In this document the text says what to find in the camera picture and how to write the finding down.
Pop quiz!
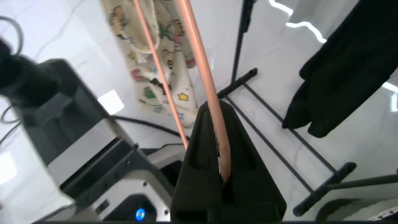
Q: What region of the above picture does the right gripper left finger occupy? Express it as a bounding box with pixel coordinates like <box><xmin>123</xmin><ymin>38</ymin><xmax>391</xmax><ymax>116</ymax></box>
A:
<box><xmin>170</xmin><ymin>101</ymin><xmax>225</xmax><ymax>222</ymax></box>

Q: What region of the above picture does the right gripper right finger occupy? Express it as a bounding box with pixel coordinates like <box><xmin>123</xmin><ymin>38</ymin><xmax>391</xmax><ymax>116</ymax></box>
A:
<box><xmin>219</xmin><ymin>100</ymin><xmax>287</xmax><ymax>222</ymax></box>

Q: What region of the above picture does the cream printed garment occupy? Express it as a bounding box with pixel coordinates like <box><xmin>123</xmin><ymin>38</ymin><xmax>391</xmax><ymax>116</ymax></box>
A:
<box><xmin>101</xmin><ymin>0</ymin><xmax>200</xmax><ymax>130</ymax></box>

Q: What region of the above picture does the pink clothes hanger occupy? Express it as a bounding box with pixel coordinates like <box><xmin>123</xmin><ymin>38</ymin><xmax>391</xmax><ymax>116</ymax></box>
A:
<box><xmin>132</xmin><ymin>0</ymin><xmax>233</xmax><ymax>184</ymax></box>

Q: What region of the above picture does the black garment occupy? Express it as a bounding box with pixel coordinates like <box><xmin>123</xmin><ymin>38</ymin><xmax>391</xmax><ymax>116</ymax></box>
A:
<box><xmin>281</xmin><ymin>0</ymin><xmax>398</xmax><ymax>139</ymax></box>

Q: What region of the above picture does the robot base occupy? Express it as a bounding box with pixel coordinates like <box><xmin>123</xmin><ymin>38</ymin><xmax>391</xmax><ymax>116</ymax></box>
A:
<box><xmin>0</xmin><ymin>37</ymin><xmax>187</xmax><ymax>222</ymax></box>

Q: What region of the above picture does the black clothes rack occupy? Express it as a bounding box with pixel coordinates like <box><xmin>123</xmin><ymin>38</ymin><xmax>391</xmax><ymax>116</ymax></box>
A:
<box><xmin>217</xmin><ymin>0</ymin><xmax>398</xmax><ymax>218</ymax></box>

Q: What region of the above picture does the white curtain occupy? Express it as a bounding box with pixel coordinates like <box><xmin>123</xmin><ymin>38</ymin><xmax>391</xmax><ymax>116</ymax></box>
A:
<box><xmin>273</xmin><ymin>0</ymin><xmax>398</xmax><ymax>94</ymax></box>

